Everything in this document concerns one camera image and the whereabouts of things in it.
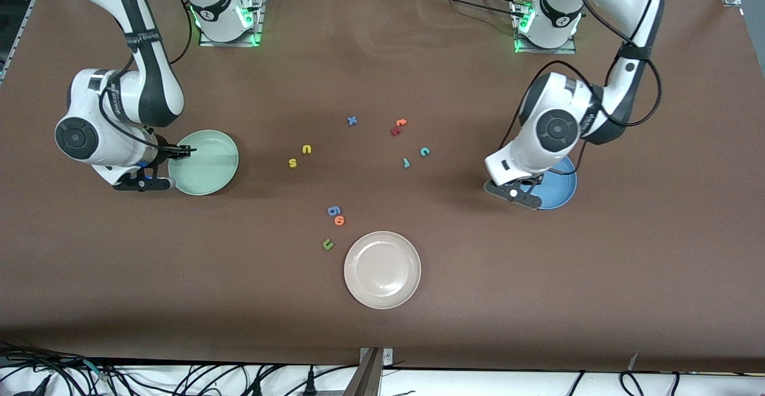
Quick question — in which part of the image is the black floor cable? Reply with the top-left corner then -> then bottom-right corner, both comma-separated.
173,363 -> 287,396
619,371 -> 682,396
0,345 -> 120,396

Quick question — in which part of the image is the brown table cover sheet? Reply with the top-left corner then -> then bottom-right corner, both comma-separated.
0,0 -> 765,374

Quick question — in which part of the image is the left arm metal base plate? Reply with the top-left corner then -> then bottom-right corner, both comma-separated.
511,0 -> 577,55

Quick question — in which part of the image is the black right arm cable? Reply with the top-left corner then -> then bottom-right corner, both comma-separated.
99,0 -> 195,155

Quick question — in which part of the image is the blue plate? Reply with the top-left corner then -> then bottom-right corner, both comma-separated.
519,155 -> 578,210

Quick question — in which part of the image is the beige plate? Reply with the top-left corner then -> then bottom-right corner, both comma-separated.
344,231 -> 422,310

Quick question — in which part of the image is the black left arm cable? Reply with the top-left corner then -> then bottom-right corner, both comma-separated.
499,0 -> 664,176

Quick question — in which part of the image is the light green plate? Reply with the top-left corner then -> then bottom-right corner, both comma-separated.
168,130 -> 240,197

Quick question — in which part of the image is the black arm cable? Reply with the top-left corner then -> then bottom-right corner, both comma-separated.
99,0 -> 195,155
499,0 -> 664,176

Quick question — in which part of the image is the aluminium table edge bracket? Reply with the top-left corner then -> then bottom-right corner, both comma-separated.
342,347 -> 395,396

